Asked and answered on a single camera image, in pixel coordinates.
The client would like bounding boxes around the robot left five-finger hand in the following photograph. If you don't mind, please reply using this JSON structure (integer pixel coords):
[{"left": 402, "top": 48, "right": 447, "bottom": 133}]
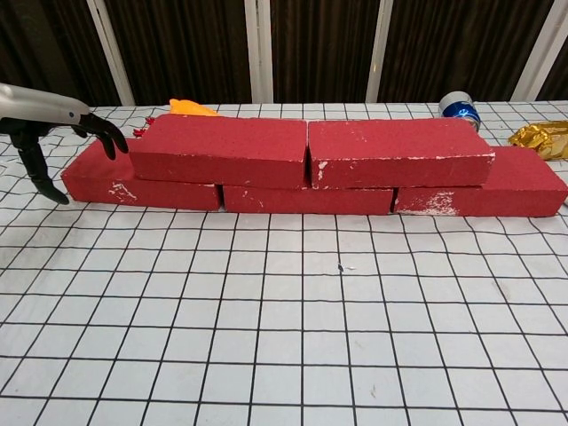
[{"left": 0, "top": 82, "right": 130, "bottom": 205}]

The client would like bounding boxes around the red foam brick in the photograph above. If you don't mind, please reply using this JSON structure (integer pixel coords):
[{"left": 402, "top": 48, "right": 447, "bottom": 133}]
[
  {"left": 128, "top": 113, "right": 310, "bottom": 190},
  {"left": 223, "top": 184, "right": 396, "bottom": 216},
  {"left": 391, "top": 146, "right": 568, "bottom": 218},
  {"left": 60, "top": 138, "right": 223, "bottom": 211},
  {"left": 306, "top": 117, "right": 496, "bottom": 191}
]

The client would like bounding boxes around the yellow rubber chicken toy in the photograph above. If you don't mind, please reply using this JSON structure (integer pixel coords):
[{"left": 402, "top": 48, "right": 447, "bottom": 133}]
[{"left": 132, "top": 98, "right": 223, "bottom": 137}]

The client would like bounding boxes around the white black grid tablecloth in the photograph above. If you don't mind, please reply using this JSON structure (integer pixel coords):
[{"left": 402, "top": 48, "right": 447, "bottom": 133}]
[{"left": 0, "top": 102, "right": 568, "bottom": 426}]

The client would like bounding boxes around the blue silver drink can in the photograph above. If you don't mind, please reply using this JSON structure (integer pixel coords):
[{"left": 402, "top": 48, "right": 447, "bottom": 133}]
[{"left": 438, "top": 91, "right": 482, "bottom": 133}]

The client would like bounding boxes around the gold foil snack packet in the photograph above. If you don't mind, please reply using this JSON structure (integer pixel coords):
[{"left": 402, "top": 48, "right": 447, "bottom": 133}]
[{"left": 507, "top": 119, "right": 568, "bottom": 162}]

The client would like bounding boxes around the white metal frame post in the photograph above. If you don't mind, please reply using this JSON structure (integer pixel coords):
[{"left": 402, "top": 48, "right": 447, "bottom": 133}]
[
  {"left": 86, "top": 0, "right": 137, "bottom": 107},
  {"left": 366, "top": 0, "right": 396, "bottom": 103},
  {"left": 243, "top": 0, "right": 274, "bottom": 104},
  {"left": 509, "top": 0, "right": 568, "bottom": 102}
]

